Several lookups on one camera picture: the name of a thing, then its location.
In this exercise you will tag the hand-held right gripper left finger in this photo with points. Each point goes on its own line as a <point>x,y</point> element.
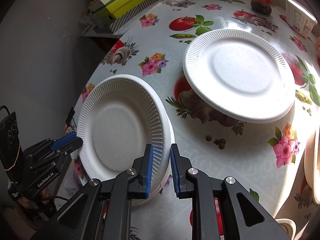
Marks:
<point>149,172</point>

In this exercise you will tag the white foam plate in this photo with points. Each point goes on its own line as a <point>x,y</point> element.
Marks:
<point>117,125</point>
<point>168,135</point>
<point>237,75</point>

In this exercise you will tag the person's left hand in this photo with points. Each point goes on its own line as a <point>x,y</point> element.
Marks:
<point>35,205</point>

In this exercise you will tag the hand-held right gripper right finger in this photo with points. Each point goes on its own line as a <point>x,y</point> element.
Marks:
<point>174,173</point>

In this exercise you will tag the beige paper bowl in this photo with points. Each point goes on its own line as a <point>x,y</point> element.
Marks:
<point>287,227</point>
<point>313,165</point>

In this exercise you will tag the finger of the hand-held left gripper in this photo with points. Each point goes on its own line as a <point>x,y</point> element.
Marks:
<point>73,145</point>
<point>63,141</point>

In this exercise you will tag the printed vegetable tablecloth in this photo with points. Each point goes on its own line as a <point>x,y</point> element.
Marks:
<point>225,155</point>

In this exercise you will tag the white plastic tub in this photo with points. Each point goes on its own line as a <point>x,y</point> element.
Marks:
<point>298,17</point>

